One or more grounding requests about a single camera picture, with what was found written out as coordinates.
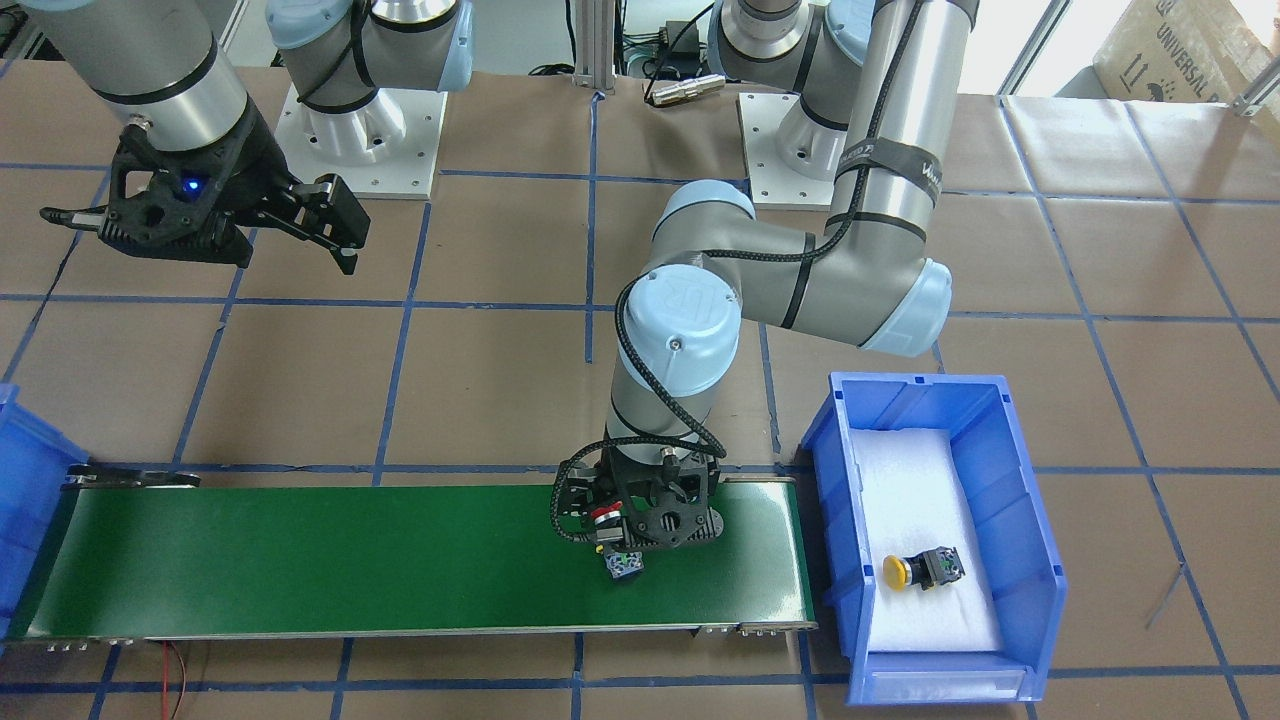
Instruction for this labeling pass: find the red push button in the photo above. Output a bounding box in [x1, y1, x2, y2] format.
[589, 501, 644, 583]

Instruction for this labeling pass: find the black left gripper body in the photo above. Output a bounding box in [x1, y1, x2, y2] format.
[552, 439, 724, 552]

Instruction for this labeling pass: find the blue bin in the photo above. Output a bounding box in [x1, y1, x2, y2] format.
[803, 372, 1068, 706]
[1, 383, 90, 635]

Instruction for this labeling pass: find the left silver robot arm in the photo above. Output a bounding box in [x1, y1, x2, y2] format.
[549, 1, 979, 553]

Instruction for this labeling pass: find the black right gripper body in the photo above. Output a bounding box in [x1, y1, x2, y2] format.
[99, 101, 301, 268]

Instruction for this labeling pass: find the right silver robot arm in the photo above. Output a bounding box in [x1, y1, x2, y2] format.
[23, 1, 370, 275]

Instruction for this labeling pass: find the cardboard box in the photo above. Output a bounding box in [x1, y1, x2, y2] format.
[1092, 1, 1277, 102]

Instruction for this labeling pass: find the green conveyor belt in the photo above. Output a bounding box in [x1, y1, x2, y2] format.
[3, 480, 817, 644]

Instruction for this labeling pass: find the white foam pad bin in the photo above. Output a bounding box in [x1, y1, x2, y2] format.
[851, 428, 1004, 652]

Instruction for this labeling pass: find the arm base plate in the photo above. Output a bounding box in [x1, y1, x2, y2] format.
[739, 92, 847, 211]
[275, 88, 451, 201]

